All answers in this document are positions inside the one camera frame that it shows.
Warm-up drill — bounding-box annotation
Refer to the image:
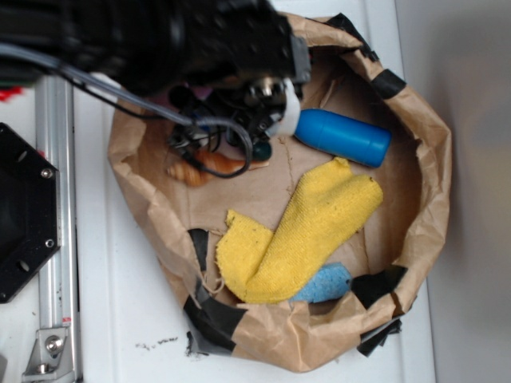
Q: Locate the white plastic tray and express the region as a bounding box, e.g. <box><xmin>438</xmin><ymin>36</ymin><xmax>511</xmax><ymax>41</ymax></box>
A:
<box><xmin>72</xmin><ymin>0</ymin><xmax>437</xmax><ymax>383</ymax></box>

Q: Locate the silver aluminium extrusion rail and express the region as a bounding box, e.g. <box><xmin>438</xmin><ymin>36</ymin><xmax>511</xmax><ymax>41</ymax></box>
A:
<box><xmin>22</xmin><ymin>77</ymin><xmax>82</xmax><ymax>382</ymax></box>

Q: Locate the orange striped conch seashell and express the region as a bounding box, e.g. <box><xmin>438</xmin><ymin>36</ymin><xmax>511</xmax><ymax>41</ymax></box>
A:
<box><xmin>167</xmin><ymin>151</ymin><xmax>245</xmax><ymax>187</ymax></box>

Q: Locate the light blue sponge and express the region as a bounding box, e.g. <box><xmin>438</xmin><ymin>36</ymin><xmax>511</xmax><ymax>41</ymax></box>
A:
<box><xmin>290</xmin><ymin>263</ymin><xmax>352</xmax><ymax>303</ymax></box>

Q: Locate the dark green plastic pickle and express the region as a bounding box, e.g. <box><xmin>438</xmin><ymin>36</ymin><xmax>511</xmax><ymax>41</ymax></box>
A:
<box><xmin>252</xmin><ymin>142</ymin><xmax>272</xmax><ymax>162</ymax></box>

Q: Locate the blue plastic bottle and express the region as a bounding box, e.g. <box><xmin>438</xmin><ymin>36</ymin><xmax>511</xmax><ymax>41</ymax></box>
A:
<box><xmin>295</xmin><ymin>109</ymin><xmax>391</xmax><ymax>168</ymax></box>

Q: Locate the silver corner bracket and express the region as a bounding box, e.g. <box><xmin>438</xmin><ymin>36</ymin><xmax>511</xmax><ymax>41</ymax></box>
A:
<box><xmin>22</xmin><ymin>327</ymin><xmax>77</xmax><ymax>383</ymax></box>

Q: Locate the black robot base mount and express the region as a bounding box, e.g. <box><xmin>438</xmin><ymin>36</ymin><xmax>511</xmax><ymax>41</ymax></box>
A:
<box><xmin>1</xmin><ymin>123</ymin><xmax>60</xmax><ymax>304</ymax></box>

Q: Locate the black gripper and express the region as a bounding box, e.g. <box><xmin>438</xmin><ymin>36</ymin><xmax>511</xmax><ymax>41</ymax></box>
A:
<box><xmin>168</xmin><ymin>1</ymin><xmax>311</xmax><ymax>147</ymax></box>

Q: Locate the grey cable bundle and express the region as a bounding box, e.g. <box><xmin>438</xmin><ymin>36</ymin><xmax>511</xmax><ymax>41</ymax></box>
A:
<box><xmin>0</xmin><ymin>42</ymin><xmax>255</xmax><ymax>179</ymax></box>

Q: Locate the yellow microfiber cloth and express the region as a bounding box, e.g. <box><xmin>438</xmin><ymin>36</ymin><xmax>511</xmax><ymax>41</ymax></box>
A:
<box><xmin>216</xmin><ymin>157</ymin><xmax>383</xmax><ymax>304</ymax></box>

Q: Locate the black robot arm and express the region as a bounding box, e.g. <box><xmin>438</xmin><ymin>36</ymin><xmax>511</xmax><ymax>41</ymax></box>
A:
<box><xmin>1</xmin><ymin>1</ymin><xmax>311</xmax><ymax>160</ymax></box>

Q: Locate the brown paper bag bin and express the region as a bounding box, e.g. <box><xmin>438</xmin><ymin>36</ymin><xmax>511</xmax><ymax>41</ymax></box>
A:
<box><xmin>109</xmin><ymin>15</ymin><xmax>452</xmax><ymax>372</ymax></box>

